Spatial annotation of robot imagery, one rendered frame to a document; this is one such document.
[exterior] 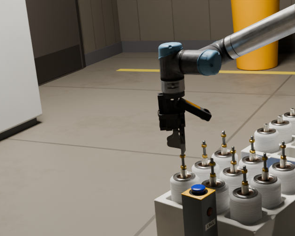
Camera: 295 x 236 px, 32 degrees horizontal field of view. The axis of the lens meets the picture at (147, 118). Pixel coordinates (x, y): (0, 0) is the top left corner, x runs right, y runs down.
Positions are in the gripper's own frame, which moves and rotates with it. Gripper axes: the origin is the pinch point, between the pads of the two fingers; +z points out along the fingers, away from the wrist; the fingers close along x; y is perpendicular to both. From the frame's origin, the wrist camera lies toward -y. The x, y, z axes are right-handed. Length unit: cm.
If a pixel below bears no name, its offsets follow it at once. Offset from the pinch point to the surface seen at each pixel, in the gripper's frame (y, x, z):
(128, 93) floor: 36, -220, 34
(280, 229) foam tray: -27.8, 14.9, 22.7
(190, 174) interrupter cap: -1.5, -1.1, 9.0
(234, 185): -15.6, 3.4, 12.1
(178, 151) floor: 2, -89, 34
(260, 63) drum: -70, -262, 28
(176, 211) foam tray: 3.9, 7.3, 18.0
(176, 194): 3.7, 3.7, 13.6
